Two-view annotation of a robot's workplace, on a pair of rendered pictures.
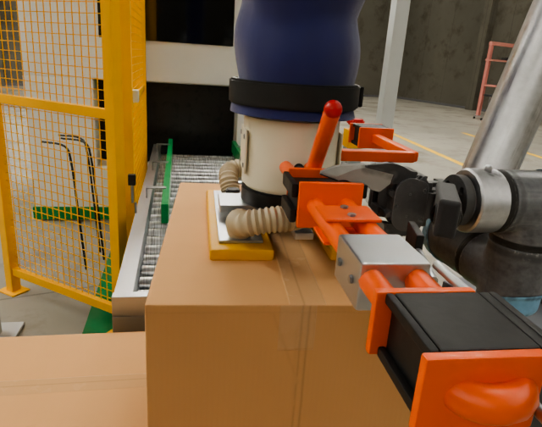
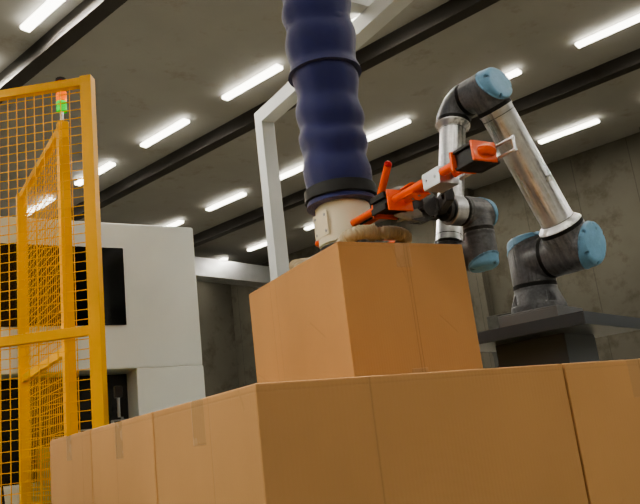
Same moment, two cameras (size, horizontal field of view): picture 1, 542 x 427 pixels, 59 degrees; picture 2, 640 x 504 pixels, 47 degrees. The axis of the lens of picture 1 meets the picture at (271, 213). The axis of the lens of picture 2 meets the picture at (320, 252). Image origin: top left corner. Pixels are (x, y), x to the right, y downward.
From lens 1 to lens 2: 162 cm
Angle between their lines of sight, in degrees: 39
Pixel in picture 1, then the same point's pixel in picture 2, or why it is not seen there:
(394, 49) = not seen: hidden behind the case
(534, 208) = (478, 205)
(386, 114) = not seen: hidden behind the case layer
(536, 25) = (445, 153)
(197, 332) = (361, 256)
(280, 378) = (402, 283)
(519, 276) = (484, 240)
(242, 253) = not seen: hidden behind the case
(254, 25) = (323, 156)
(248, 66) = (324, 174)
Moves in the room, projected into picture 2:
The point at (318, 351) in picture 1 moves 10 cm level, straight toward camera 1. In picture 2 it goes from (414, 267) to (428, 257)
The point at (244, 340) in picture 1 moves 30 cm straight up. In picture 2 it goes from (382, 261) to (367, 153)
